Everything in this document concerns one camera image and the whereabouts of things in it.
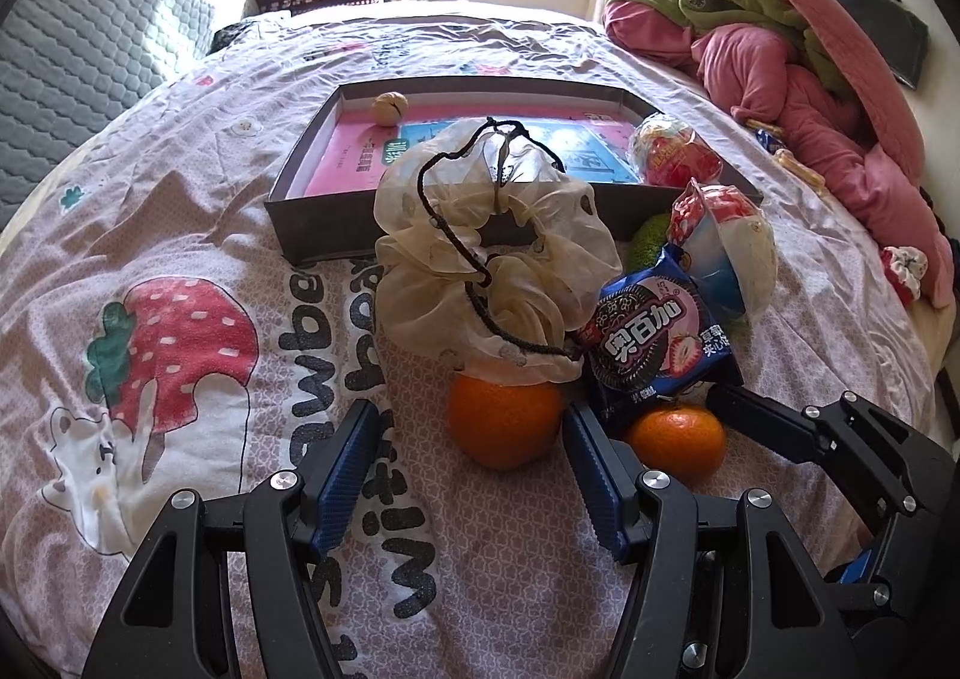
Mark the black monitor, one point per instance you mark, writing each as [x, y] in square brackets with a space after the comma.
[877, 26]

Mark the red white small scrunchie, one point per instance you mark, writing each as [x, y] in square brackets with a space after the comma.
[904, 270]

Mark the green avocado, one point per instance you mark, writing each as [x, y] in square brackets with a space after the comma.
[649, 240]

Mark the pink clothes pile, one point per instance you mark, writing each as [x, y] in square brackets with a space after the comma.
[750, 63]

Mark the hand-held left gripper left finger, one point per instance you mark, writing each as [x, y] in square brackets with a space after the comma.
[345, 476]

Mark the small orange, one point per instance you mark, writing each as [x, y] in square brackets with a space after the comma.
[675, 443]

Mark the pink curved mat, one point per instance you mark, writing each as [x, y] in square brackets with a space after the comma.
[825, 26]

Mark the red snack cup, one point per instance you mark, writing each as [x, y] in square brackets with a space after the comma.
[671, 154]

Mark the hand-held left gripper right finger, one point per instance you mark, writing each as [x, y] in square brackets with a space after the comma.
[596, 484]

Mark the blue snack wrapper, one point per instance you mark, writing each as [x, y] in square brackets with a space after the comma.
[769, 140]

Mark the blue cookie packet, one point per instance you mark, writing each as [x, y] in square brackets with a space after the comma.
[652, 349]

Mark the grey quilted mattress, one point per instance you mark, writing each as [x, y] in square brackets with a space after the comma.
[90, 48]

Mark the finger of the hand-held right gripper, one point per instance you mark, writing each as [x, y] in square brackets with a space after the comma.
[825, 435]
[870, 574]

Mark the yellow snack packet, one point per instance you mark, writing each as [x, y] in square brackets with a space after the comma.
[799, 169]

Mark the dark cardboard box tray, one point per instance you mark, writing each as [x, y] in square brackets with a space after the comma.
[322, 229]

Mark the walnut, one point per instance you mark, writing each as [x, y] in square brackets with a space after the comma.
[390, 109]

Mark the red white jelly cup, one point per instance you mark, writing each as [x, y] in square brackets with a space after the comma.
[727, 251]

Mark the large orange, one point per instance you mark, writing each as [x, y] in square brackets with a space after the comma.
[502, 424]

